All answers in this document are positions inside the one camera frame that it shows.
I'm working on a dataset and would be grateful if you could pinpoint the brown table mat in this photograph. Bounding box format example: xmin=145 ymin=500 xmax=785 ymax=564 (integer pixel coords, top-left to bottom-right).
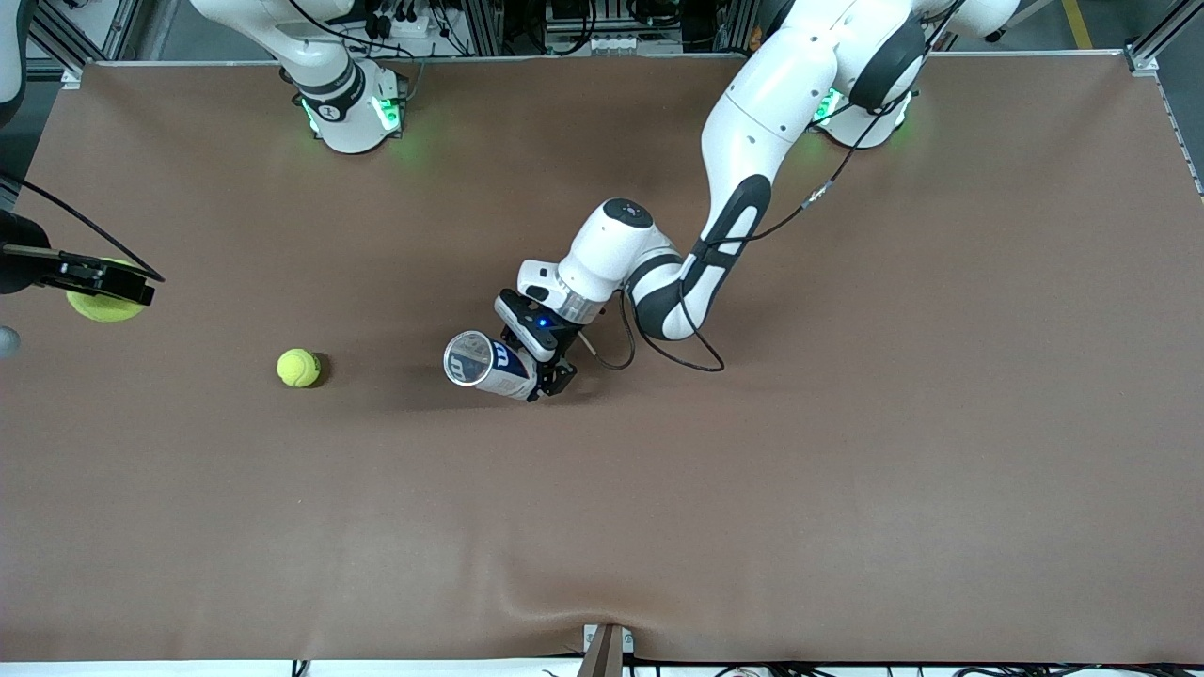
xmin=0 ymin=52 xmax=1204 ymax=664

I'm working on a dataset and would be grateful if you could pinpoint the aluminium frame profile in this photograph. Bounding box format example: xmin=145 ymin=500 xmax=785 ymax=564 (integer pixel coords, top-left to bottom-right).
xmin=28 ymin=0 xmax=123 ymax=90
xmin=1124 ymin=0 xmax=1204 ymax=76

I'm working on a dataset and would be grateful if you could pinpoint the white power strip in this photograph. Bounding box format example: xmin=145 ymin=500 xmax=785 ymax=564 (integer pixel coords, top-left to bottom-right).
xmin=362 ymin=0 xmax=443 ymax=43

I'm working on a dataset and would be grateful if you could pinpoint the aluminium post with brackets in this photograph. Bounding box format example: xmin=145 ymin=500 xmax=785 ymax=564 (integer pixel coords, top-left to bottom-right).
xmin=578 ymin=623 xmax=634 ymax=677

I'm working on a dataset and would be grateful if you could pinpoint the white blue tennis ball can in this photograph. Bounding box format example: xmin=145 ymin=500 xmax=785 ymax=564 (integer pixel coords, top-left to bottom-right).
xmin=443 ymin=330 xmax=540 ymax=402

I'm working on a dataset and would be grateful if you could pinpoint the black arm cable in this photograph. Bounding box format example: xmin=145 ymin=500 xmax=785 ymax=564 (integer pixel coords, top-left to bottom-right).
xmin=0 ymin=174 xmax=166 ymax=283
xmin=593 ymin=0 xmax=970 ymax=374

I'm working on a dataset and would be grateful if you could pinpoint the aluminium rack with electronics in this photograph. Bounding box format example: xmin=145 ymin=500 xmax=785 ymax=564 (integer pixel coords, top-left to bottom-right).
xmin=499 ymin=0 xmax=753 ymax=55

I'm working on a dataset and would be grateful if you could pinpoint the yellow Wilson tennis ball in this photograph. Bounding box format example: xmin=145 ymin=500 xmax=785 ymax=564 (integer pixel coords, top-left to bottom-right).
xmin=277 ymin=348 xmax=322 ymax=389
xmin=66 ymin=259 xmax=148 ymax=323

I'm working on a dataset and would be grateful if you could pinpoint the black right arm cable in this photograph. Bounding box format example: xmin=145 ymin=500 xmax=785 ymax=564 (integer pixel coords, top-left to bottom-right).
xmin=0 ymin=174 xmax=166 ymax=283

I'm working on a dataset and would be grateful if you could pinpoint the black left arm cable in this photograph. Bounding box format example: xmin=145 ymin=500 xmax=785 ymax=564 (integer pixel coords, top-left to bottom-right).
xmin=593 ymin=0 xmax=970 ymax=374

